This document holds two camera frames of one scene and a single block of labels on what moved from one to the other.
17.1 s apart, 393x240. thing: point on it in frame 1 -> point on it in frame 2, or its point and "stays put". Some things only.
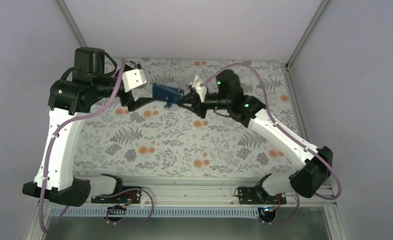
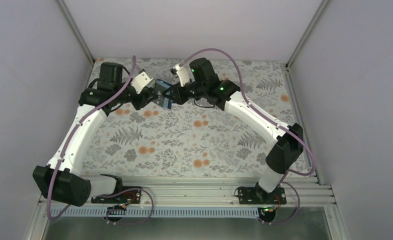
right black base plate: x=256 y=195 stays put
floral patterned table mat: x=157 y=140 stays put
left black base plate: x=131 y=196 stays put
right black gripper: x=200 y=101 -> x=179 y=93
